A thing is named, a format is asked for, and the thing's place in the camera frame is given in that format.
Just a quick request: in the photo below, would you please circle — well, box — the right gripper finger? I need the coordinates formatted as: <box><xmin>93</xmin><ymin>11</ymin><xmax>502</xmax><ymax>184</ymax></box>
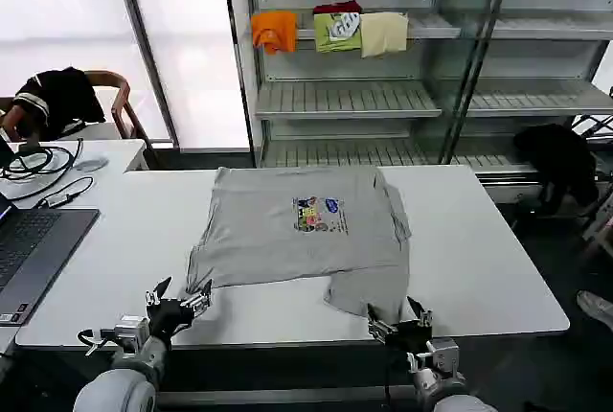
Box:
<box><xmin>366</xmin><ymin>304</ymin><xmax>398</xmax><ymax>341</ymax></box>
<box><xmin>405</xmin><ymin>295</ymin><xmax>435</xmax><ymax>329</ymax></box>

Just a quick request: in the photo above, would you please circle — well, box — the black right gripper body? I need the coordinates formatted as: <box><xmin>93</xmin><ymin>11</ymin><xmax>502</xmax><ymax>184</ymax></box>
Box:
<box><xmin>382</xmin><ymin>318</ymin><xmax>435</xmax><ymax>352</ymax></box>

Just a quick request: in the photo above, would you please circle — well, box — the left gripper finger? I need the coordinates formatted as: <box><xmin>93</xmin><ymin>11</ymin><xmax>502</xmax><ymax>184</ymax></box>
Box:
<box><xmin>145</xmin><ymin>276</ymin><xmax>172</xmax><ymax>308</ymax></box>
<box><xmin>179</xmin><ymin>279</ymin><xmax>214</xmax><ymax>318</ymax></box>

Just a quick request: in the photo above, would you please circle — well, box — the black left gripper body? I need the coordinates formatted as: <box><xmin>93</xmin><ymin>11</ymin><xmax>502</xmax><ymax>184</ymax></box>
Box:
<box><xmin>146</xmin><ymin>296</ymin><xmax>193</xmax><ymax>339</ymax></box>

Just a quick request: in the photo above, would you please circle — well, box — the grey printed T-shirt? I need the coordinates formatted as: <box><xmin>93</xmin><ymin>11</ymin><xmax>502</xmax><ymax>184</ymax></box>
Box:
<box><xmin>185</xmin><ymin>166</ymin><xmax>413</xmax><ymax>326</ymax></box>

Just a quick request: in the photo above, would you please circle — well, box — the dark grey laptop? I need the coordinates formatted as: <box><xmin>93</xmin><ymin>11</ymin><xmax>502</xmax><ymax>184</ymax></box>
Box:
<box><xmin>0</xmin><ymin>191</ymin><xmax>101</xmax><ymax>327</ymax></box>

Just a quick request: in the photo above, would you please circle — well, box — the pale grey computer mouse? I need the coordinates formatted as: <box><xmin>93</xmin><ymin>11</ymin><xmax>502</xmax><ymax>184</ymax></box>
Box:
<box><xmin>75</xmin><ymin>154</ymin><xmax>110</xmax><ymax>173</ymax></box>

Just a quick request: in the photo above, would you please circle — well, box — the person's foot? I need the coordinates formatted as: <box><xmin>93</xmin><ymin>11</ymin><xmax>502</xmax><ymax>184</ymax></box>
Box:
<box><xmin>576</xmin><ymin>289</ymin><xmax>613</xmax><ymax>332</ymax></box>

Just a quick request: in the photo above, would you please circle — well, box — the brown wooden chair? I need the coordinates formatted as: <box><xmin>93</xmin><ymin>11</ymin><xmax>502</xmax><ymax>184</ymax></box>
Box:
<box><xmin>83</xmin><ymin>70</ymin><xmax>150</xmax><ymax>141</ymax></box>

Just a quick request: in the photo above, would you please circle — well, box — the metal shelf rack with clothes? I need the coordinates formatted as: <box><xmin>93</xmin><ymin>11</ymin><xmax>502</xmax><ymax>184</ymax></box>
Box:
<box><xmin>220</xmin><ymin>0</ymin><xmax>613</xmax><ymax>188</ymax></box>

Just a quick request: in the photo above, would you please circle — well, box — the grey metal pole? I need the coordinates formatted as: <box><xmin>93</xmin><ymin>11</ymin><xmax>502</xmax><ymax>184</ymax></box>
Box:
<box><xmin>439</xmin><ymin>0</ymin><xmax>517</xmax><ymax>165</ymax></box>

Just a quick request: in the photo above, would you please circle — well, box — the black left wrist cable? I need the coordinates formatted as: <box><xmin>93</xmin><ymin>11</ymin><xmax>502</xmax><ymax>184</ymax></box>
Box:
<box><xmin>78</xmin><ymin>329</ymin><xmax>105</xmax><ymax>356</ymax></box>

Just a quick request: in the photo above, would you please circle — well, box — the black cable with adapter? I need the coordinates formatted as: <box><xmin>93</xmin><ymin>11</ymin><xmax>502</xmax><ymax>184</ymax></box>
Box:
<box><xmin>9</xmin><ymin>175</ymin><xmax>95</xmax><ymax>209</ymax></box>

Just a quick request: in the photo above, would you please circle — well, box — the coiled black cable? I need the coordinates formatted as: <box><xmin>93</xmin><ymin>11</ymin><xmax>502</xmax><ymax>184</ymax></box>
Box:
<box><xmin>0</xmin><ymin>138</ymin><xmax>85</xmax><ymax>182</ymax></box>

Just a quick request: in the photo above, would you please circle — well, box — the white folding frame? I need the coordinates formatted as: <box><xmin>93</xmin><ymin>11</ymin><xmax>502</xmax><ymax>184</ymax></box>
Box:
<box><xmin>579</xmin><ymin>198</ymin><xmax>613</xmax><ymax>259</ymax></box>

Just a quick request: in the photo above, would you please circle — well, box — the grey window frame post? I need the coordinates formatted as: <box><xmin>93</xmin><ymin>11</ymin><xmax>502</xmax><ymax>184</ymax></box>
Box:
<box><xmin>108</xmin><ymin>0</ymin><xmax>181</xmax><ymax>150</ymax></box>

